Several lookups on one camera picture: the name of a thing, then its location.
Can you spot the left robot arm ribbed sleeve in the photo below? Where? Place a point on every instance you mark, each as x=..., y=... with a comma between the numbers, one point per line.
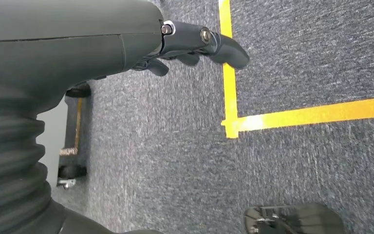
x=9, y=161

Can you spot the white wheeled workbench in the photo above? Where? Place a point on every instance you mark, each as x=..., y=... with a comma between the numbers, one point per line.
x=53, y=135

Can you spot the black robot foot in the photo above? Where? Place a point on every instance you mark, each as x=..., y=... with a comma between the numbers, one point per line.
x=303, y=219

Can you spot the yellow floor tape marking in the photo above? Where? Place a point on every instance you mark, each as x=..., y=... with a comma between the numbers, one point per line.
x=303, y=115

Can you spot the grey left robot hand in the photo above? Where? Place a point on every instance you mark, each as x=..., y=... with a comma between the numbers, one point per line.
x=61, y=38

